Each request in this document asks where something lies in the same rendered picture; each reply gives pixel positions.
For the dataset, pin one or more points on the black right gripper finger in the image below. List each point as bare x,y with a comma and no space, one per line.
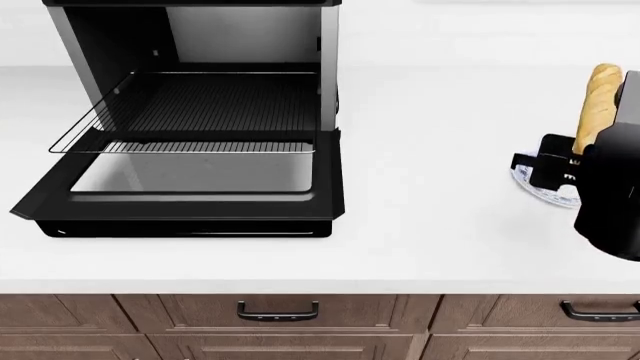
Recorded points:
552,168
522,158

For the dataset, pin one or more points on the golden baguette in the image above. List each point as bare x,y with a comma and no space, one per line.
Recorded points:
597,105

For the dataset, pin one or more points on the black toaster oven door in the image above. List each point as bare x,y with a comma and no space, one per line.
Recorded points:
200,206

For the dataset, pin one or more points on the silver black toaster oven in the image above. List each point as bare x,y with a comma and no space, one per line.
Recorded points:
115,45

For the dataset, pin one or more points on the white blue patterned plate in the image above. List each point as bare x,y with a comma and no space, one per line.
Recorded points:
550,197

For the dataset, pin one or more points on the brown wooden drawer front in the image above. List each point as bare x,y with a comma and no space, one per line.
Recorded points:
525,348
65,348
50,313
300,313
540,315
280,348

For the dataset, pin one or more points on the gray wrist camera box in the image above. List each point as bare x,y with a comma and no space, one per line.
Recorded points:
630,97

